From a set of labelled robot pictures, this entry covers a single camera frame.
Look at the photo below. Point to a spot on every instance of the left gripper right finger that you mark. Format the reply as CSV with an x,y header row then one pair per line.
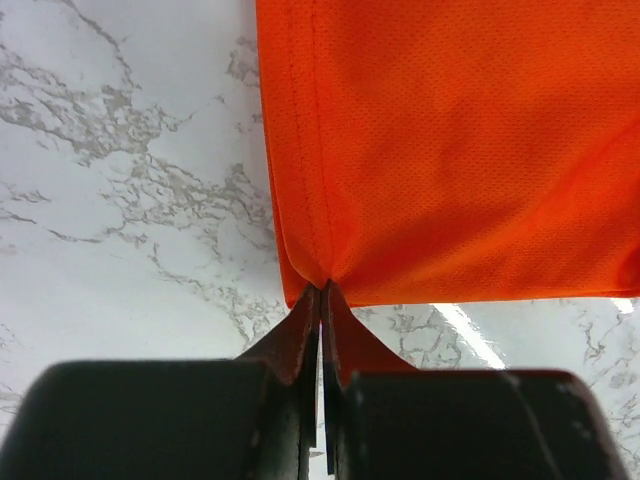
x,y
386,419

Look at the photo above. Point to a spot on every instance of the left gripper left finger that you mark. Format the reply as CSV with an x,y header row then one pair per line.
x,y
251,417

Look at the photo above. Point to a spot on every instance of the orange t shirt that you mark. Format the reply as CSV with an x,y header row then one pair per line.
x,y
453,151

